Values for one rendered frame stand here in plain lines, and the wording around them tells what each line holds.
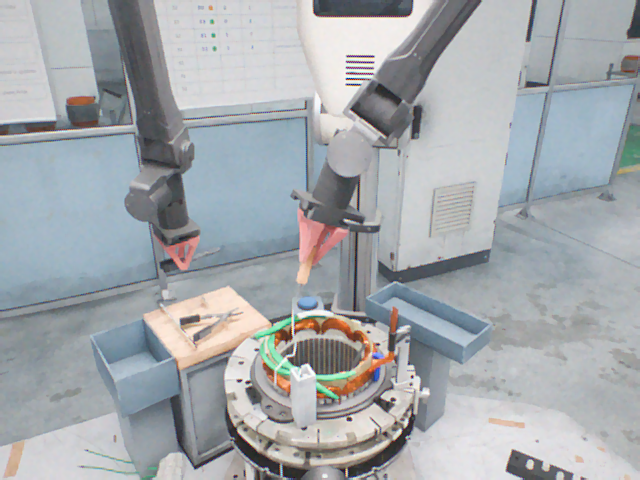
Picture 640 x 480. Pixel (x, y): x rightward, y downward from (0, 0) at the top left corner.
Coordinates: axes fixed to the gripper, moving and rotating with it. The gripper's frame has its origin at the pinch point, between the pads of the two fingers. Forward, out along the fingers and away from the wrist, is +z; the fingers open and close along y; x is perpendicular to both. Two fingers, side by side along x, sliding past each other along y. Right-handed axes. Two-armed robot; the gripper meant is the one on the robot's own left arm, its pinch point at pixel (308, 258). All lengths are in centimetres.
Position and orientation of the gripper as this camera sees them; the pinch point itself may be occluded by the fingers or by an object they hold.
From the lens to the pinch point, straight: 76.9
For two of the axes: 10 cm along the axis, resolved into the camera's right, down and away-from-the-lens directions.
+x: -3.5, -3.6, 8.6
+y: 8.7, 2.1, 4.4
